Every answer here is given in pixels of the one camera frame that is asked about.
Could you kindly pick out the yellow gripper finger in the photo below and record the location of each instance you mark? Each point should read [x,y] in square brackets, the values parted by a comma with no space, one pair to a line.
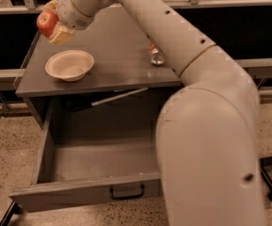
[61,34]
[52,6]

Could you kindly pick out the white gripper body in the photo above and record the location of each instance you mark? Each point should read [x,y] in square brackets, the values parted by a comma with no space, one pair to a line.
[67,10]

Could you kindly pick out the red apple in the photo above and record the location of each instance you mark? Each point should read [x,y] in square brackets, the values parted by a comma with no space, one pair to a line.
[46,23]

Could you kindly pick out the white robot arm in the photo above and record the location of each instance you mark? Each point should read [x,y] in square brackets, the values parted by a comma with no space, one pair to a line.
[206,131]

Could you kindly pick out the grey cabinet with top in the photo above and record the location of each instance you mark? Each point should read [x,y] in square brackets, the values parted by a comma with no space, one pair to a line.
[120,51]

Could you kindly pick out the open grey top drawer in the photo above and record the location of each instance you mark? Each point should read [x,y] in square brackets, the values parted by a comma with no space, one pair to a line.
[82,154]

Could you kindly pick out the white paper bowl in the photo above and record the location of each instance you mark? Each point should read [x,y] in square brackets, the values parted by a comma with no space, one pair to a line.
[69,66]

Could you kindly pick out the red soda can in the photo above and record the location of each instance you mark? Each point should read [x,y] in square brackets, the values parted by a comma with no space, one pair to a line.
[155,56]

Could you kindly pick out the black cabinet leg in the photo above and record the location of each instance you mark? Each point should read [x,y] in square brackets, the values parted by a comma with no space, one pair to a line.
[13,209]

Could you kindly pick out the black drawer handle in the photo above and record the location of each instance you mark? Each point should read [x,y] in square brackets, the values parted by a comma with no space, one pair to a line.
[128,192]

